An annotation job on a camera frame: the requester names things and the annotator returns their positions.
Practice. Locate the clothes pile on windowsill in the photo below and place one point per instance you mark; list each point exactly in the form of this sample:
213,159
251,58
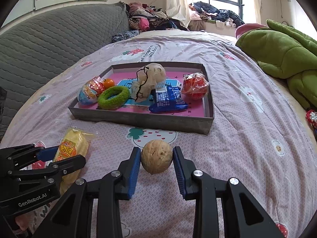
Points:
209,13

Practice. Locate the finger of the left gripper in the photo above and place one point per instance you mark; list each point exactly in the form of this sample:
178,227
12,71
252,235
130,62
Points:
31,178
19,157

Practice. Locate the pink strawberry bedsheet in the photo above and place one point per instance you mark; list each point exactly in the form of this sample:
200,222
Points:
257,135

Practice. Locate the pink blanket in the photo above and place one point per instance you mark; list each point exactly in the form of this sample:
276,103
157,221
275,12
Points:
246,27

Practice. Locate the grey quilted headboard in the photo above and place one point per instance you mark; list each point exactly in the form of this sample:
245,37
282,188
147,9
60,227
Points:
38,49

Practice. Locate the walnut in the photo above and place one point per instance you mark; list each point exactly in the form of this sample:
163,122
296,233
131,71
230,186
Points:
156,156

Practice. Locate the cream curtain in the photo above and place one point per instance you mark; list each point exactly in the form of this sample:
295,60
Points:
179,10

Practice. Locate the red snack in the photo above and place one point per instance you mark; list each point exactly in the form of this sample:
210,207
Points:
195,86

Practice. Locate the yellow biscuit packet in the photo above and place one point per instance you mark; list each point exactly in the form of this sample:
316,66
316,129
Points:
75,142

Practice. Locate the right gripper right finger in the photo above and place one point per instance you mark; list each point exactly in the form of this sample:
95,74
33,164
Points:
243,216

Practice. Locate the blue snack packet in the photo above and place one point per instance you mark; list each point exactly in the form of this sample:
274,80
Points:
167,100

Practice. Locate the green fleece blanket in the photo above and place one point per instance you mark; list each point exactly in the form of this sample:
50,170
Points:
286,53

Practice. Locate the clothes pile beside headboard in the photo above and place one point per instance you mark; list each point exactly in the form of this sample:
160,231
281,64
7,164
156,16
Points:
143,18

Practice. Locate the orange tangerine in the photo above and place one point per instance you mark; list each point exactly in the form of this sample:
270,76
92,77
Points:
108,83

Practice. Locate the red patterned small packet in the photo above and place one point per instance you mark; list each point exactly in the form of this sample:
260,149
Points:
311,117

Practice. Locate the surprise egg toy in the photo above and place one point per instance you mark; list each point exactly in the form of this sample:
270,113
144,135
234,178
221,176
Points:
90,91

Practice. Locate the green fuzzy scrunchie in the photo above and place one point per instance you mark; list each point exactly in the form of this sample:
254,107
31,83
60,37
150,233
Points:
113,98

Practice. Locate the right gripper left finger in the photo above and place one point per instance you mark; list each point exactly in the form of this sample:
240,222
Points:
72,214

